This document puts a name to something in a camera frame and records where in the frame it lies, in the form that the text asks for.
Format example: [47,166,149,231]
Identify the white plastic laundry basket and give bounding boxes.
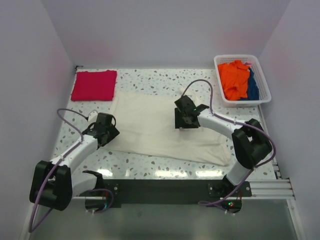
[214,54,272,108]

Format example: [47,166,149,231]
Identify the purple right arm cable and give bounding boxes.
[181,79,277,209]

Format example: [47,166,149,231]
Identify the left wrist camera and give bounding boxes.
[87,110,98,122]

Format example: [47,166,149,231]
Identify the blue t-shirt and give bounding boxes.
[240,68,260,101]

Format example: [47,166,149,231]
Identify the orange t-shirt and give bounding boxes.
[218,59,250,101]

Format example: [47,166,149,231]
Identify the pink garment in basket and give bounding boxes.
[244,61,253,68]

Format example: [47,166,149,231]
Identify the cream white t-shirt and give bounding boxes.
[104,91,231,166]

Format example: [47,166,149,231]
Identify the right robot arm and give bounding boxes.
[174,95,273,197]

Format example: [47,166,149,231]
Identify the folded red t-shirt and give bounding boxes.
[70,70,118,102]

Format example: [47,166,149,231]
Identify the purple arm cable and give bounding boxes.
[181,79,277,209]
[27,108,116,234]

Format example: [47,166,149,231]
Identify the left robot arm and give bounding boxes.
[29,111,120,211]

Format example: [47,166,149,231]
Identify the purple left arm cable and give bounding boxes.
[27,108,116,234]

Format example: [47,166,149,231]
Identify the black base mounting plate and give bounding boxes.
[74,178,253,209]

